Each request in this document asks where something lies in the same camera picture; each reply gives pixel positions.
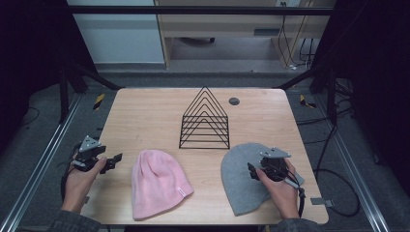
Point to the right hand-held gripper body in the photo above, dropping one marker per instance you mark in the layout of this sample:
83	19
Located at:
275	166

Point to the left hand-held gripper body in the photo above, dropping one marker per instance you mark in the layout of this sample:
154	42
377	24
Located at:
87	154

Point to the grey knit beanie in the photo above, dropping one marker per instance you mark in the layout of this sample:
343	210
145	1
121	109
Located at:
238	180

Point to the person's right hand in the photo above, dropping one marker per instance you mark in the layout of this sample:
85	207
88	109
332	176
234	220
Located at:
285	196

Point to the person's left hand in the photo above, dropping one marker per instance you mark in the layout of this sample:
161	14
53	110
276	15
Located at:
79	187

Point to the pink knit beanie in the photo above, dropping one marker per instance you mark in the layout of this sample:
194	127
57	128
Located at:
158	183

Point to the yellow black floor tape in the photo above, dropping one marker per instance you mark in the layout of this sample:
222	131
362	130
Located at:
99	101
304	100

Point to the black metal stand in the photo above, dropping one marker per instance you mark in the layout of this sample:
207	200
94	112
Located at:
64	93
331	96

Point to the white cabinet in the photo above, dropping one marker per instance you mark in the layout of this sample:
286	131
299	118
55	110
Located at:
122	38

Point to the light wooden desk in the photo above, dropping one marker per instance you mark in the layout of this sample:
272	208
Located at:
222	25

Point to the aluminium rail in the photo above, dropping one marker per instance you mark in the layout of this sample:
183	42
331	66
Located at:
42	161
351	161

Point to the grey metal bracket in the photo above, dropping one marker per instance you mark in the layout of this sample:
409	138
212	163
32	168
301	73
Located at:
321	202

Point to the black horizontal frame bar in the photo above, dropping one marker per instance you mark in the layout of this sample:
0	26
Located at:
199	10

